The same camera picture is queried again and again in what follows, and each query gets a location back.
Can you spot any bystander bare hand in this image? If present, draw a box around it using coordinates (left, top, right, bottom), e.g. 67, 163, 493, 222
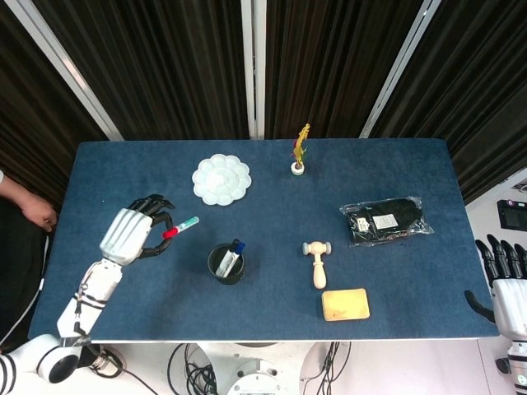
20, 193, 58, 233

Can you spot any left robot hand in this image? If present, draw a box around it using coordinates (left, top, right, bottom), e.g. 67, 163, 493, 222
99, 193, 176, 267

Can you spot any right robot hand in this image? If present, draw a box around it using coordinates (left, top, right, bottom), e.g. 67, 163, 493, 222
464, 234, 527, 342

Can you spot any red cap marker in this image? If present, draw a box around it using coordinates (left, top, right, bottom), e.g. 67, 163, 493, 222
161, 216, 200, 240

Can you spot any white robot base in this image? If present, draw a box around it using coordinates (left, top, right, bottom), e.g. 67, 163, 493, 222
196, 341, 330, 395

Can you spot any bystander forearm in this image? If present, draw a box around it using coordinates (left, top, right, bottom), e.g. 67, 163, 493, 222
0, 170, 32, 207

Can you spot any black cap marker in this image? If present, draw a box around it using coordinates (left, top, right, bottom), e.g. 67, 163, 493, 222
214, 238, 240, 277

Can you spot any black mesh pen holder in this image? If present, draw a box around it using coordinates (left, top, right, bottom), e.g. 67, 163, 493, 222
207, 242, 245, 286

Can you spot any bystander black clothing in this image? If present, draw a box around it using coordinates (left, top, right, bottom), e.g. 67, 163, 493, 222
0, 197, 51, 349

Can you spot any black screen device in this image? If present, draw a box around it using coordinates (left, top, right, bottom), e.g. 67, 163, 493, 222
497, 198, 527, 232

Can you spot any white flower-shaped paint palette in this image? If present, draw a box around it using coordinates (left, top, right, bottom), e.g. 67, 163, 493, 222
191, 153, 253, 207

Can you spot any blue fabric table cover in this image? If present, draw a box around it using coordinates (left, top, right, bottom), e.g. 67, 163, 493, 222
30, 137, 499, 342

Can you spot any black item in plastic bag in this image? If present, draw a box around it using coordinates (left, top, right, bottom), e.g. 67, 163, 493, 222
339, 196, 435, 248

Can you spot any yellow sponge block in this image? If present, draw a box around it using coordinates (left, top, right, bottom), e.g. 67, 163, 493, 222
320, 287, 371, 323

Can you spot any colourful feather shuttlecock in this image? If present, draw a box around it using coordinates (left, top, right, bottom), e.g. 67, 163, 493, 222
290, 123, 312, 177

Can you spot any wooden toy hammer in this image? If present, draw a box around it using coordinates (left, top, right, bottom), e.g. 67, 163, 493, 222
302, 241, 333, 290

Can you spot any black cable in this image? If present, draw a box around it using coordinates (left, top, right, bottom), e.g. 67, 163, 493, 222
166, 342, 219, 395
88, 344, 160, 395
315, 341, 353, 395

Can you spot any white slanted frame post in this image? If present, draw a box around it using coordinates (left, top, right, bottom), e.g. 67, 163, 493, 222
359, 0, 444, 139
3, 0, 124, 142

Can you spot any white vertical frame post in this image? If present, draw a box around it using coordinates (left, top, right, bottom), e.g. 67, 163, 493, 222
240, 0, 268, 140

